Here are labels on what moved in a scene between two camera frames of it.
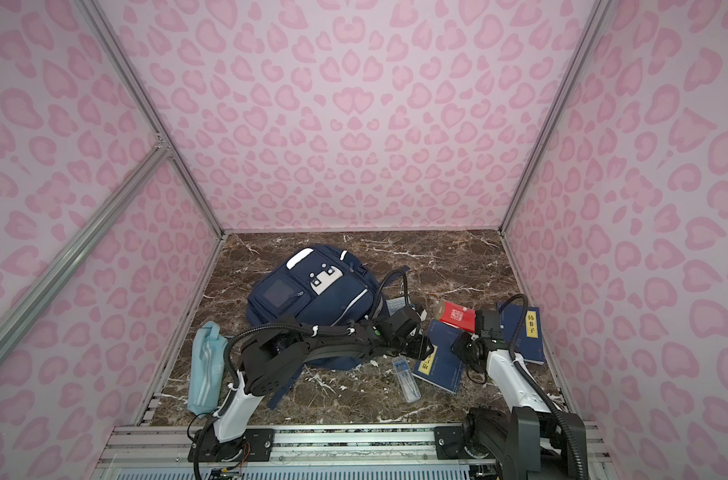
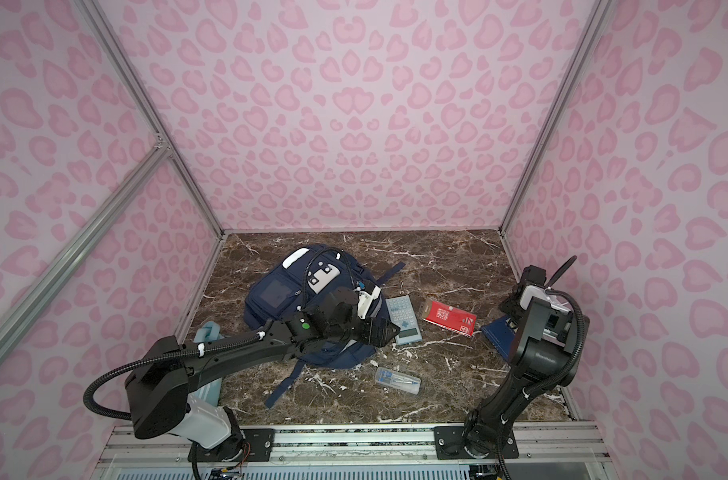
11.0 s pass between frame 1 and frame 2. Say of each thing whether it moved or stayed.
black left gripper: moved
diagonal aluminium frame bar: stayed
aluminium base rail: stayed
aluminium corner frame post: stayed
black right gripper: moved
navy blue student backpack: stayed
